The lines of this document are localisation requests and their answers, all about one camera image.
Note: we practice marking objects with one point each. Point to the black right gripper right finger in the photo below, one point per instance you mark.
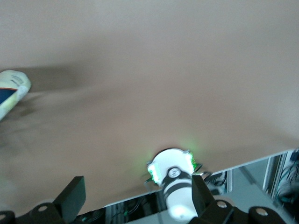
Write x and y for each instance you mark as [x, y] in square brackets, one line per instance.
[201, 198]

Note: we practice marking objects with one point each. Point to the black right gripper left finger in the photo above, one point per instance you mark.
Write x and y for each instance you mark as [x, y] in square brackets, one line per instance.
[72, 198]

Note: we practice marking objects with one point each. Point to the white blue tennis ball can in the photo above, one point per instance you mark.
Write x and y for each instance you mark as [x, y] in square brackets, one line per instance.
[11, 93]

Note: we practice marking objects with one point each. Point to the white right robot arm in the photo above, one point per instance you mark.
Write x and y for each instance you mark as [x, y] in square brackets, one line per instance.
[172, 163]

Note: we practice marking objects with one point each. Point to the aluminium frame upright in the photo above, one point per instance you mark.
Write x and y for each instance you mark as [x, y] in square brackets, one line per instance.
[275, 175]

